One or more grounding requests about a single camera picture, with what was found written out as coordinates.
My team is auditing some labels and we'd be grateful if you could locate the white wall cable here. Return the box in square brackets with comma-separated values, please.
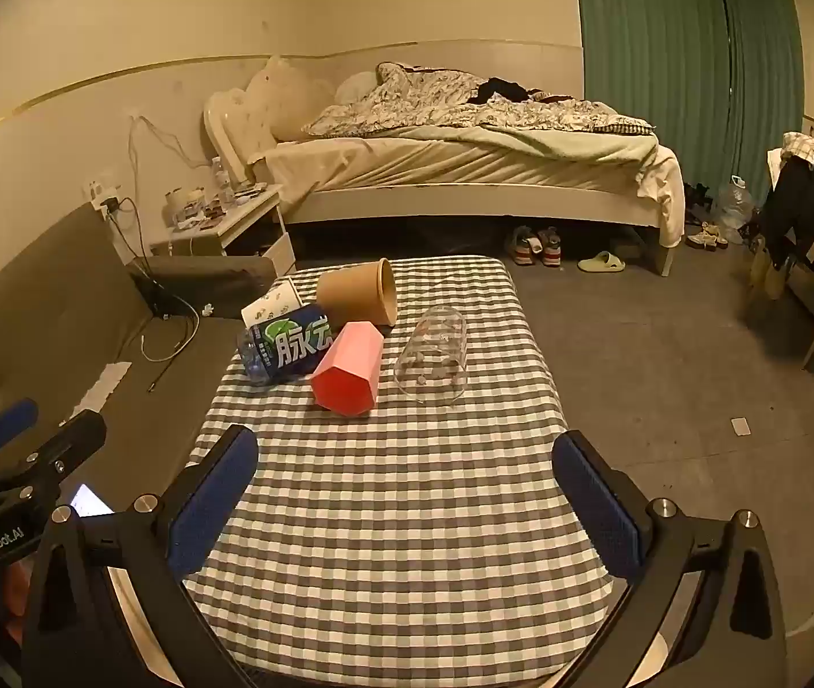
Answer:
[127, 113, 196, 191]

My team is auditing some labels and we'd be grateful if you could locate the white bed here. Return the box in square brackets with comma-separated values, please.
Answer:
[202, 57, 687, 277]

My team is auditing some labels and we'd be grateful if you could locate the white round pot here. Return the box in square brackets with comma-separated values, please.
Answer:
[164, 187, 207, 225]

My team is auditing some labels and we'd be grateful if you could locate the lit phone screen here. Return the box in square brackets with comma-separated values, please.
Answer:
[69, 485, 116, 518]

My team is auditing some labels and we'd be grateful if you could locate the white printed tissue pack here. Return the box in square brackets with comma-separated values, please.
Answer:
[240, 284, 303, 325]

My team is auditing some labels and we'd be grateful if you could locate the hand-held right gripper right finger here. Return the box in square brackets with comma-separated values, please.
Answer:
[551, 430, 789, 688]

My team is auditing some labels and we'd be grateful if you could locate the pink hexagonal cup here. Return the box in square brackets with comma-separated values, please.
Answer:
[310, 321, 384, 418]

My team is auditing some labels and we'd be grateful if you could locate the white paper sheet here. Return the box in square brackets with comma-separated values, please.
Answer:
[79, 361, 136, 411]

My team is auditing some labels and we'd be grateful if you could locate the grey sofa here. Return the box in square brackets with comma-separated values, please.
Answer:
[0, 201, 276, 492]

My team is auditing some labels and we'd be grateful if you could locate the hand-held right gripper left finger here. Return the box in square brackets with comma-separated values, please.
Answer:
[21, 424, 262, 688]

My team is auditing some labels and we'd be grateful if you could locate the white wall socket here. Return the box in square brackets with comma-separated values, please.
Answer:
[86, 179, 126, 214]

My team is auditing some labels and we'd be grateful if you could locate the pale green slipper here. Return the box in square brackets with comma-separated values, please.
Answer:
[577, 251, 627, 274]

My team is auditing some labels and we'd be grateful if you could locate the large clear water jug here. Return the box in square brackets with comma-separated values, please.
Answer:
[711, 175, 753, 245]

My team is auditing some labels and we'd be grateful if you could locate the blue labelled drink bottle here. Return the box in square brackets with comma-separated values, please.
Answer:
[236, 302, 336, 386]

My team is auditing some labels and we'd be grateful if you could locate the grey sneaker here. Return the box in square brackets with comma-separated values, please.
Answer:
[537, 227, 566, 268]
[510, 225, 541, 267]

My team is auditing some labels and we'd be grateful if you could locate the brown paper cup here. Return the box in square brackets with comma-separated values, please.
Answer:
[316, 258, 399, 329]

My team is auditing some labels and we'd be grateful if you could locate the grey checkered tablecloth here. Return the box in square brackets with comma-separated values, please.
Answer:
[181, 254, 630, 671]

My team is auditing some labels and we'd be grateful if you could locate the white charging cable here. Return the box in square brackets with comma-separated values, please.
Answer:
[137, 296, 201, 363]

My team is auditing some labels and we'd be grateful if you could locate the clear plastic cup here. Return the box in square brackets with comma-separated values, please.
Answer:
[393, 305, 469, 406]

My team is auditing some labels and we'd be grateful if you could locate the cream plush cushion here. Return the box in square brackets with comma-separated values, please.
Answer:
[244, 56, 337, 142]

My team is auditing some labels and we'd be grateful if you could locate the white sneaker pair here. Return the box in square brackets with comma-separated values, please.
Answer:
[686, 221, 727, 251]

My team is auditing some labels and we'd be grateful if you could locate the white nightstand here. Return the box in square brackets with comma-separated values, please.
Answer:
[149, 182, 297, 277]

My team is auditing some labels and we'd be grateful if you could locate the dark jacket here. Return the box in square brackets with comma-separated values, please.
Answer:
[761, 156, 814, 268]

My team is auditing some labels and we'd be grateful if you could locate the floral quilt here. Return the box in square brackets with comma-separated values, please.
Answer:
[302, 63, 659, 139]

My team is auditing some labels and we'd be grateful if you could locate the white pillow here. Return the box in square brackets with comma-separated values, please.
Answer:
[335, 72, 380, 105]

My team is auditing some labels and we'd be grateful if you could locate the black garment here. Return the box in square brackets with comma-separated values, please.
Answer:
[468, 77, 546, 105]

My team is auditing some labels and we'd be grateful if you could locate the green curtain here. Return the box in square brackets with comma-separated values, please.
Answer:
[570, 0, 807, 196]

